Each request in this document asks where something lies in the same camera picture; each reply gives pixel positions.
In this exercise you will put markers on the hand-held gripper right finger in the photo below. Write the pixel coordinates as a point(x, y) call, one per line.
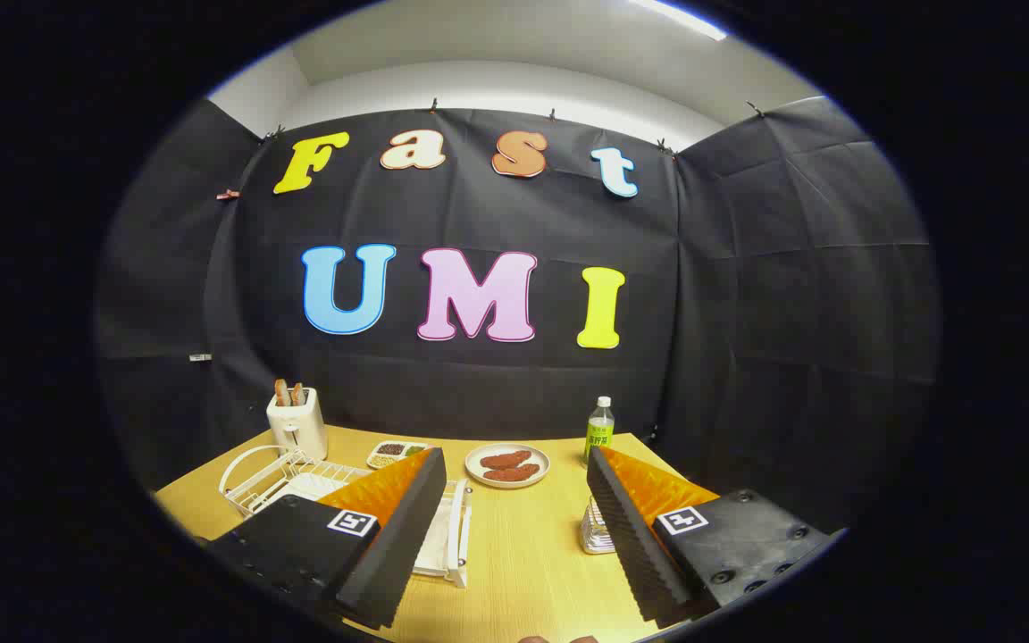
point(631, 545)

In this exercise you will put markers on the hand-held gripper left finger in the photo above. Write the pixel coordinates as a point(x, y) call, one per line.
point(398, 545)

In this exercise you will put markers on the white divided grain dish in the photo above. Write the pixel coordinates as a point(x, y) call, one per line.
point(389, 451)

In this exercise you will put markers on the white oval sausage dish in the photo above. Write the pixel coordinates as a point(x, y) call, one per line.
point(507, 483)

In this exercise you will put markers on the green label drink bottle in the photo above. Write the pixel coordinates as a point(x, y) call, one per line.
point(599, 438)

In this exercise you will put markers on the brown sausage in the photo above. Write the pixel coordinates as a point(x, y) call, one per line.
point(513, 473)
point(506, 460)

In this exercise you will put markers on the white toaster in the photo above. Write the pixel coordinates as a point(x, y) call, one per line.
point(297, 433)

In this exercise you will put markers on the toasted bread slice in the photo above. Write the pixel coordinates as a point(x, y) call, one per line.
point(281, 393)
point(297, 395)

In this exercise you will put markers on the black backdrop cloth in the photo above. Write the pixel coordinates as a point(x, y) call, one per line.
point(747, 295)

